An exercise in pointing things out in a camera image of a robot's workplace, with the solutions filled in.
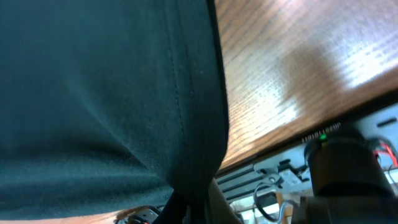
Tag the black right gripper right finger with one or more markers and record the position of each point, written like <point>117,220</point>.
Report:
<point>217,209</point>

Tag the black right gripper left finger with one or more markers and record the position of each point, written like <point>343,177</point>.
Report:
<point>174,211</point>

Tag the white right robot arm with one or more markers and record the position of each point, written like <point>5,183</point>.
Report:
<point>348,184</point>

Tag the black t-shirt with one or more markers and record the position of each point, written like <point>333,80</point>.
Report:
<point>108,104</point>

